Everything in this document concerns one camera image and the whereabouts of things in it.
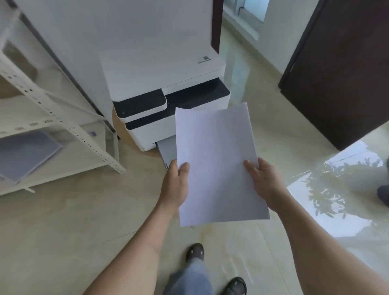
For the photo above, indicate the person's right hand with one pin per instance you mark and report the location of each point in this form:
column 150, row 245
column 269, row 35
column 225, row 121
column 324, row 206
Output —
column 269, row 188

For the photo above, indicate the person's left hand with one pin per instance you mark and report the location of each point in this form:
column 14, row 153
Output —
column 171, row 190

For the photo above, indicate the person's left thumb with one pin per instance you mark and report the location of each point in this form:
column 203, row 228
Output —
column 184, row 169

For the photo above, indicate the person's right thumb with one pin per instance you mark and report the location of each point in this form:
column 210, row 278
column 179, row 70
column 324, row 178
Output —
column 251, row 167

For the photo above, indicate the white paper sheets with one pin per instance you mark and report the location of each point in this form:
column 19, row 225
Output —
column 217, row 164

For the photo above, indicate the person's right forearm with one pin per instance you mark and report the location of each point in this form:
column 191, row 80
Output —
column 328, row 252

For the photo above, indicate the person's left forearm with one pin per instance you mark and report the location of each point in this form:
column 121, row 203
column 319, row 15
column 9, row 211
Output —
column 130, row 252

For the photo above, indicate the grey printer paper tray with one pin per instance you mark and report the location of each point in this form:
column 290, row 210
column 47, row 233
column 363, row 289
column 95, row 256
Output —
column 167, row 153

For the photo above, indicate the white printer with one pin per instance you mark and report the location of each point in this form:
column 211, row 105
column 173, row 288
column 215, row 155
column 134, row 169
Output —
column 164, row 100

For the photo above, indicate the person's left black sandal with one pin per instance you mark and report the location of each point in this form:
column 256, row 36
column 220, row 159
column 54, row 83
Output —
column 195, row 252

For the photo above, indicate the person's black sandal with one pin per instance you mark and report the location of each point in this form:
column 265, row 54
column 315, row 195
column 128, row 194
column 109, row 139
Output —
column 236, row 286
column 195, row 252

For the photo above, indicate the person's blue jeans leg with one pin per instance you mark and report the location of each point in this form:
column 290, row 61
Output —
column 190, row 279

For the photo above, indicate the person's right black sandal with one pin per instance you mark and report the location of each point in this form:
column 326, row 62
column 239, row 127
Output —
column 236, row 286

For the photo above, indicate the dark brown wooden door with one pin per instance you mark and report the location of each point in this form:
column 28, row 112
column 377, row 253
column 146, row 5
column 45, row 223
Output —
column 337, row 70

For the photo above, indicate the dark object at edge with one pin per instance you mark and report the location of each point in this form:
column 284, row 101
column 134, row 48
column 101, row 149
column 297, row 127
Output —
column 383, row 194

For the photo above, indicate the white metal shelf rack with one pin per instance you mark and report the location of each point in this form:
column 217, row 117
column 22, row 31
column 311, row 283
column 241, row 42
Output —
column 45, row 121

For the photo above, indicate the blue-grey paper stack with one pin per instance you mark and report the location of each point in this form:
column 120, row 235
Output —
column 25, row 153

